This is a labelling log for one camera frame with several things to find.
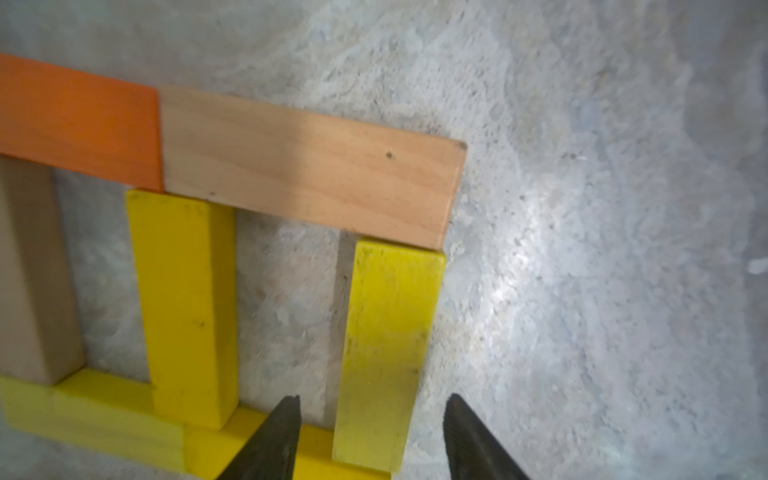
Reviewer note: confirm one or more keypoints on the tan block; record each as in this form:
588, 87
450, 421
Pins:
364, 178
41, 340

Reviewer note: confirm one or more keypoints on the orange block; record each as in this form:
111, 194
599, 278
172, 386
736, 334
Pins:
74, 120

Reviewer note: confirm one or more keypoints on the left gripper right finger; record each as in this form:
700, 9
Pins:
473, 452

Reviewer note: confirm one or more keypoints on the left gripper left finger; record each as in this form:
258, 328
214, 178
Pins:
270, 453

